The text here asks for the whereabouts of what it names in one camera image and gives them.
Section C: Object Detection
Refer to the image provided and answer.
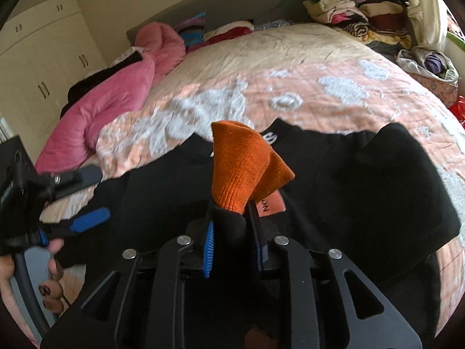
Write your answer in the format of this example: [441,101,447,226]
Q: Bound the black sweater orange cuffs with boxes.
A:
[50,119,459,345]

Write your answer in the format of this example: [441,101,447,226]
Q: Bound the floral basket with clothes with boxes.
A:
[396,47,459,107]

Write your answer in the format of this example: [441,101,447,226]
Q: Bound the left pile folded clothes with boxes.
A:
[303,0,368,25]

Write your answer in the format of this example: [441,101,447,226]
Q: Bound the pile folded clothes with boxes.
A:
[332,0,412,50]
[303,0,368,25]

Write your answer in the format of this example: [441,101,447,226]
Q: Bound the right pile folded clothes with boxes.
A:
[332,0,412,50]

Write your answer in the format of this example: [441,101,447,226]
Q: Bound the person's left hand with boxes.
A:
[1,255,65,320]

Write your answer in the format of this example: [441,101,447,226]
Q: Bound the person's right hand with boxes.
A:
[244,328,278,349]

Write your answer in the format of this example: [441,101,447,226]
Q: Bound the pink quilted duvet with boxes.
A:
[35,22,186,173]

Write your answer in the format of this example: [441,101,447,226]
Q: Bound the cream built-in wardrobe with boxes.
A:
[1,0,105,159]

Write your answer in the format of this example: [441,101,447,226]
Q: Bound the black garment on duvet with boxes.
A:
[60,51,143,118]

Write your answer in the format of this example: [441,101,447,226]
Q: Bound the peach white floral bedspread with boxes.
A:
[0,21,465,346]

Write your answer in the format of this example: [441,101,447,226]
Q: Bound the striped colourful pillow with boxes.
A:
[174,12,206,47]

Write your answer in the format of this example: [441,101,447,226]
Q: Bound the red and white folded cloth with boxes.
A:
[187,21,255,53]

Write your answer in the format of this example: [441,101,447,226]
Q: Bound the red plastic bag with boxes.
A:
[448,96,465,129]

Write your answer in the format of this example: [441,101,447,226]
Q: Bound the grey padded headboard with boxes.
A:
[126,0,307,44]

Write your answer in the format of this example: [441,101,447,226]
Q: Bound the green window sill cover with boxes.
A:
[447,30,465,51]

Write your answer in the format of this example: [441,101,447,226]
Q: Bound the cream window curtain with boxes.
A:
[407,0,448,52]

